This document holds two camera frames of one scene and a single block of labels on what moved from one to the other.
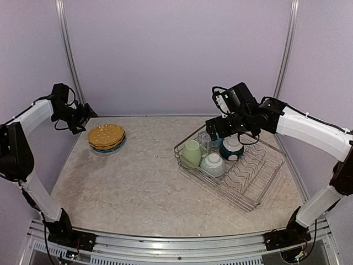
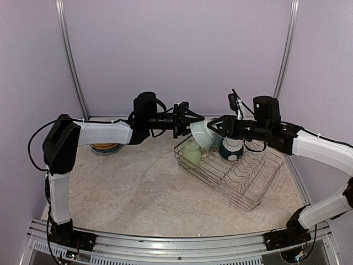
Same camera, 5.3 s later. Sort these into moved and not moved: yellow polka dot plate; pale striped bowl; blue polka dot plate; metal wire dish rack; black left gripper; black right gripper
Moved: pale striped bowl; black left gripper
Not moved: blue polka dot plate; metal wire dish rack; yellow polka dot plate; black right gripper
